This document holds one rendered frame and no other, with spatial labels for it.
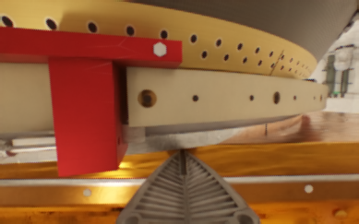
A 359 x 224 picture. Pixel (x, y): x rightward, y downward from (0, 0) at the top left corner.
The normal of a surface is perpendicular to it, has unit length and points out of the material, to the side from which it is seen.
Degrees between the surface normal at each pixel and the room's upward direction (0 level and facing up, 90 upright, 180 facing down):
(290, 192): 90
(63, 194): 90
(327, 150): 90
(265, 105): 90
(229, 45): 61
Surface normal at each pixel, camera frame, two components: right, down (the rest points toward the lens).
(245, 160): 0.01, 0.09
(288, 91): 0.44, 0.07
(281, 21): 0.41, 0.53
